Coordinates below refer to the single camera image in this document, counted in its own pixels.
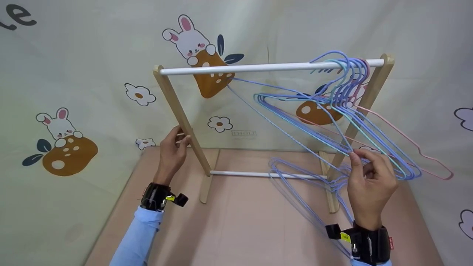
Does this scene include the teal wire hanger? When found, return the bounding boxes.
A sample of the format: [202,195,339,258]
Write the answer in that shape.
[310,59,407,174]

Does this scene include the bunch of blue wire hangers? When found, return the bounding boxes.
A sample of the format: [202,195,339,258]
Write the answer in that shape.
[253,55,423,181]

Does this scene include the black wrist band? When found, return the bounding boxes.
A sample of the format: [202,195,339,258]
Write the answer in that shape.
[140,182,189,212]
[325,221,394,266]

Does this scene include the wooden clothes rack white rods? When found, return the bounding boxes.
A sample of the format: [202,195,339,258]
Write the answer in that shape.
[153,54,395,214]

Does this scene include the pile of lilac wire hangers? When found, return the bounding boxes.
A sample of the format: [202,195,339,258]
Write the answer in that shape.
[268,157,367,260]

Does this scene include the person's right forearm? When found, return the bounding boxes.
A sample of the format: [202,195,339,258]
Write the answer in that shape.
[350,259,392,266]

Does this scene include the person's left forearm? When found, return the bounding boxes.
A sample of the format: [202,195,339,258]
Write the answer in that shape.
[109,205,165,266]

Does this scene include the light blue wire hanger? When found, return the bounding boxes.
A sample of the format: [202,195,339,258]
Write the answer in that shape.
[226,51,364,160]

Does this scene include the person's left hand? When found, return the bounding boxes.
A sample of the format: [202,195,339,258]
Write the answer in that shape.
[153,125,193,186]

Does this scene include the person's right hand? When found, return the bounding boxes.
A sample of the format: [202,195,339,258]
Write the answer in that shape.
[347,148,399,231]

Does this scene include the pink wire hanger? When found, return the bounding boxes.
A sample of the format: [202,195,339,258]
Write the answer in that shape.
[347,59,454,181]

